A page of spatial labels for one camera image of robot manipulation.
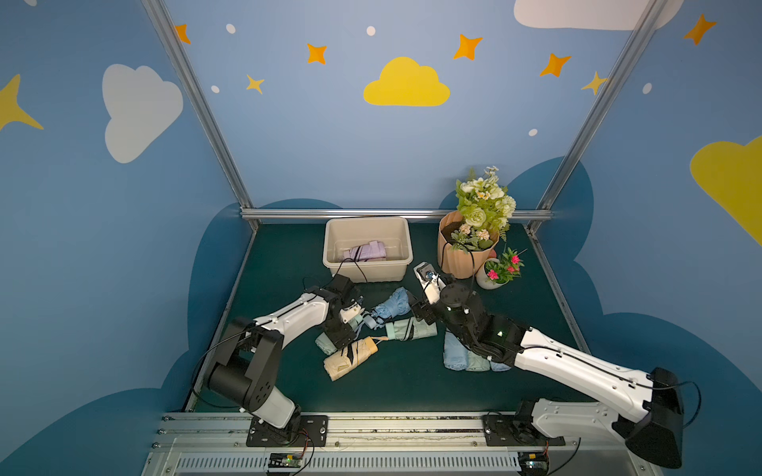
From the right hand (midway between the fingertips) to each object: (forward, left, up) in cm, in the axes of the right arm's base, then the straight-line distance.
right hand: (427, 281), depth 74 cm
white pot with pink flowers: (+13, -23, -13) cm, 30 cm away
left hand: (-3, +26, -23) cm, 35 cm away
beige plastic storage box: (+31, +28, -17) cm, 45 cm away
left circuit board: (-38, +33, -26) cm, 57 cm away
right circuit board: (-34, -28, -28) cm, 53 cm away
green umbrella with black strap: (-3, +3, -23) cm, 23 cm away
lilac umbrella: (+27, +17, -21) cm, 38 cm away
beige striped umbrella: (-12, +20, -22) cm, 32 cm away
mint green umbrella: (-9, +29, -22) cm, 37 cm away
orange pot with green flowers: (+24, -15, -7) cm, 29 cm away
